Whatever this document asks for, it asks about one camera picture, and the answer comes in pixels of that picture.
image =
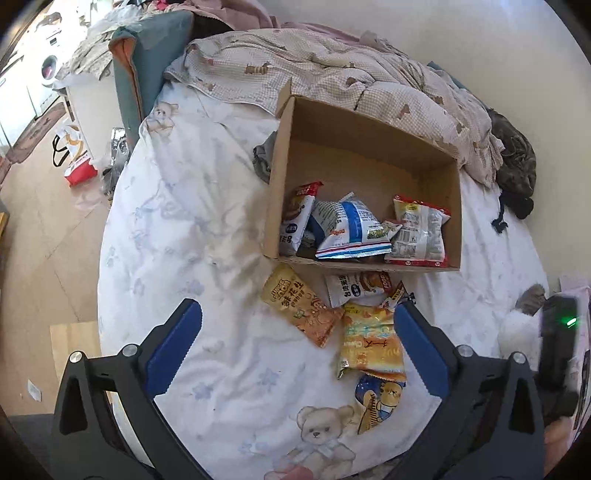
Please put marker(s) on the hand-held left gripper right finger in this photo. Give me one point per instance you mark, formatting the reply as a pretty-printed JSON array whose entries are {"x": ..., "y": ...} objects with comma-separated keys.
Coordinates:
[{"x": 421, "y": 351}]

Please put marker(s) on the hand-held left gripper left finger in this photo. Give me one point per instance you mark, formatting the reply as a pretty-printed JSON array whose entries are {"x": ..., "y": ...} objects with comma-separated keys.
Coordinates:
[{"x": 173, "y": 351}]

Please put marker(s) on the yellow chips packet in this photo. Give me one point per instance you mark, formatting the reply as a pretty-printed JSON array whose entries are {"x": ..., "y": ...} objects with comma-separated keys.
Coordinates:
[{"x": 369, "y": 341}]

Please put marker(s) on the clear packet with red edges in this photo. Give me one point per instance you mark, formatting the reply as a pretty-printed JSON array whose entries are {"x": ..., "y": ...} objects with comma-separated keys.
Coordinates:
[{"x": 418, "y": 235}]

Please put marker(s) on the small white snack packet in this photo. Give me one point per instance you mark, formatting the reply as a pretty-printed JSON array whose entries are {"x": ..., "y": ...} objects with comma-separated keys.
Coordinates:
[{"x": 391, "y": 227}]

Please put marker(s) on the blue and white snack packet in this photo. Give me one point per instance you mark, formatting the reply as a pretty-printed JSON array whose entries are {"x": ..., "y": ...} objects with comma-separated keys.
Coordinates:
[{"x": 346, "y": 230}]

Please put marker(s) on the white packet with red end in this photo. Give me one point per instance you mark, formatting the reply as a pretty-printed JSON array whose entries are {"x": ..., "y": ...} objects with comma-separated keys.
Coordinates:
[{"x": 295, "y": 217}]

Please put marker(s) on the brown cardboard box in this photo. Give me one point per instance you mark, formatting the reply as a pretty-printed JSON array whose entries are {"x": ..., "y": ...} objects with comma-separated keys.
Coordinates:
[{"x": 369, "y": 161}]

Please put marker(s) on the person's left hand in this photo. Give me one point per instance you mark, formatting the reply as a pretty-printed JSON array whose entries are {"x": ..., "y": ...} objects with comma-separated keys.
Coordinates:
[{"x": 295, "y": 473}]

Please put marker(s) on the grey and white plush toy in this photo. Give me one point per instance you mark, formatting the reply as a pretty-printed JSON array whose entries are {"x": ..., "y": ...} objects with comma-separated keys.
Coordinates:
[{"x": 519, "y": 330}]

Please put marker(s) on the small red-brown candy packet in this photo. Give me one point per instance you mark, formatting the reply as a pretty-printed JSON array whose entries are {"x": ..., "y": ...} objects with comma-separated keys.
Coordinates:
[{"x": 392, "y": 295}]

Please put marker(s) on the pale pink cloth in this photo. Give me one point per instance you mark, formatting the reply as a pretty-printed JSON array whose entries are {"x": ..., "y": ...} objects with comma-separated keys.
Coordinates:
[{"x": 577, "y": 288}]

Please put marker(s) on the blue and yellow bear packet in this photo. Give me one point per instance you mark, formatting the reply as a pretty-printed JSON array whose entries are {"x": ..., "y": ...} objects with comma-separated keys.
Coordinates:
[{"x": 378, "y": 401}]

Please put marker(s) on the white and brown snack packet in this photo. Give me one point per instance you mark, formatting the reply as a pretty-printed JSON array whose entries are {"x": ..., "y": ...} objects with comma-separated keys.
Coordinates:
[{"x": 355, "y": 286}]

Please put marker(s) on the white bear-print bed sheet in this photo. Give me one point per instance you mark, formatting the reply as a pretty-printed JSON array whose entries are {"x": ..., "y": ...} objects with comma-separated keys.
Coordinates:
[{"x": 184, "y": 230}]

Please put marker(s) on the orange-yellow peanut packet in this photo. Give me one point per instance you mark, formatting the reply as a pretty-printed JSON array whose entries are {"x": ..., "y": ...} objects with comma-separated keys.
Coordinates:
[{"x": 300, "y": 300}]

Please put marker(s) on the silver foil bag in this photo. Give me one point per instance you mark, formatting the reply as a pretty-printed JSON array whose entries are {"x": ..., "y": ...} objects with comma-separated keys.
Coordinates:
[{"x": 115, "y": 161}]

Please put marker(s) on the camouflage garment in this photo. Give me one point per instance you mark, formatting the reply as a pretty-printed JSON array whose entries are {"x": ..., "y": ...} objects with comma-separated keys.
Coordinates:
[{"x": 515, "y": 157}]

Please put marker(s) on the grey cloth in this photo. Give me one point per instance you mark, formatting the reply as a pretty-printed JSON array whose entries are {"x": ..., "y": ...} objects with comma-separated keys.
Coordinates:
[{"x": 263, "y": 157}]

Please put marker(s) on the white and red shopping bag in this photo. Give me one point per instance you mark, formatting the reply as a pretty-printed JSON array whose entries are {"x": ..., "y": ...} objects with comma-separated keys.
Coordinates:
[{"x": 76, "y": 157}]

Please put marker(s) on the patterned floor rug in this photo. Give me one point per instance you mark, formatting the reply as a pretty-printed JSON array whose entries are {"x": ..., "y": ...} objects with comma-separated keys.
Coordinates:
[{"x": 37, "y": 134}]

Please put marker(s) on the white storage cabinet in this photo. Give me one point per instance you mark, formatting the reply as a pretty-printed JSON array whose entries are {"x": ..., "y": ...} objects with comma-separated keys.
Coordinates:
[{"x": 92, "y": 106}]

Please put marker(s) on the teal cushion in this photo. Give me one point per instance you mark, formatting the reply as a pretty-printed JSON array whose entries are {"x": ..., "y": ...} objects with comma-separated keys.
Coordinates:
[{"x": 152, "y": 60}]

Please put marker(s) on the white kitchen cabinets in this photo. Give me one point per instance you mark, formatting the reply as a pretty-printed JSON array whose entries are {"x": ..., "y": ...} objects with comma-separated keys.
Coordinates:
[{"x": 18, "y": 92}]

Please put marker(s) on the checked bear-print quilt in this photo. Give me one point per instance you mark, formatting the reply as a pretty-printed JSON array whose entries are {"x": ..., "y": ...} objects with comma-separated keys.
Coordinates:
[{"x": 323, "y": 64}]

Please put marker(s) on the patterned cloth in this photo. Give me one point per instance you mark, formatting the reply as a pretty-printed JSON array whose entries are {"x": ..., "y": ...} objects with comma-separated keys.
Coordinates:
[{"x": 92, "y": 55}]

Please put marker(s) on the white washing machine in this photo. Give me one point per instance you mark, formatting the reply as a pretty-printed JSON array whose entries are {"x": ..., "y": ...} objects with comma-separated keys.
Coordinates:
[{"x": 48, "y": 64}]

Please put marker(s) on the pink blanket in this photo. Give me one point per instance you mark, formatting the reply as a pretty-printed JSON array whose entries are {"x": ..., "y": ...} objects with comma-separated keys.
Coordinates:
[{"x": 240, "y": 14}]

